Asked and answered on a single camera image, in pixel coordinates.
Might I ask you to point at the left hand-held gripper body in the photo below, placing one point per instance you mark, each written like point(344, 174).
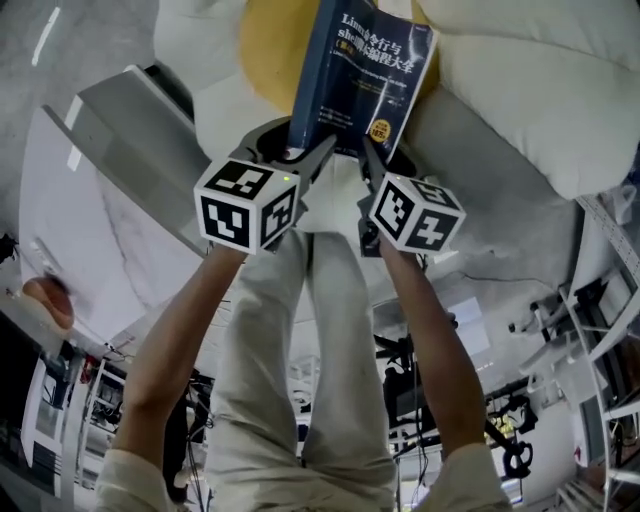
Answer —
point(240, 205)

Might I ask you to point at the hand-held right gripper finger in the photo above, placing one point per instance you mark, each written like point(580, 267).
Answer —
point(372, 165)

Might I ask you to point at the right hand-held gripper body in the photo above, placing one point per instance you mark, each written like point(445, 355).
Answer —
point(415, 215)

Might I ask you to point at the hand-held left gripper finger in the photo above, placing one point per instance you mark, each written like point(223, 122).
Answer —
point(257, 135)
point(315, 150)

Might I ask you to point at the blue book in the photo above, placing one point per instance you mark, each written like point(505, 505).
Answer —
point(350, 85)

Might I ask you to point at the white cushioned seat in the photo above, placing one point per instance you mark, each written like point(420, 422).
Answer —
point(500, 165)

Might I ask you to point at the person's left forearm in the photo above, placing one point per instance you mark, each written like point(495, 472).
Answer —
point(180, 340)

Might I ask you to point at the person's right forearm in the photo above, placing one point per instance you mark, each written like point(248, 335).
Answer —
point(435, 345)

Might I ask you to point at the yellow seat cushion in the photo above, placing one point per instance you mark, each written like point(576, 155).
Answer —
point(267, 55)

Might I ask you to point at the grey box cabinet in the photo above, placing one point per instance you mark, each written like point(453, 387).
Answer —
point(135, 135)

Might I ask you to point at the white marble side table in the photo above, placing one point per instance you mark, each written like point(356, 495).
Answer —
point(95, 240)

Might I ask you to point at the person's legs in light trousers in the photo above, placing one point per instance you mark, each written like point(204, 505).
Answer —
point(280, 350)

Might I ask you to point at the white pillow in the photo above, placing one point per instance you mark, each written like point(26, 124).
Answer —
point(540, 105)

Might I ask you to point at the black monitor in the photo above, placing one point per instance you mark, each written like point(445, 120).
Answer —
point(410, 410)

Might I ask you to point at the reddish brown round object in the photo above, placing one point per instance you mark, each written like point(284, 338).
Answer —
point(50, 300)

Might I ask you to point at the white metal shelf rack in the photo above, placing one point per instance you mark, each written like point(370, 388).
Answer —
point(605, 350)

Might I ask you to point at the black handheld device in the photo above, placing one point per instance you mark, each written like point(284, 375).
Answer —
point(517, 457)

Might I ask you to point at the person's right shirt sleeve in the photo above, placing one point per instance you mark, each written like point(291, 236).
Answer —
point(472, 482)

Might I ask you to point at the person's shirt sleeve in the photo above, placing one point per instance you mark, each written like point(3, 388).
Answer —
point(150, 482)
point(472, 482)

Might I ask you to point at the person's left shirt sleeve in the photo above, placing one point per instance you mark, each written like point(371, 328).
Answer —
point(150, 482)

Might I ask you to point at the white and black cabinet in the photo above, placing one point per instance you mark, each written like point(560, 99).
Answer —
point(42, 425)

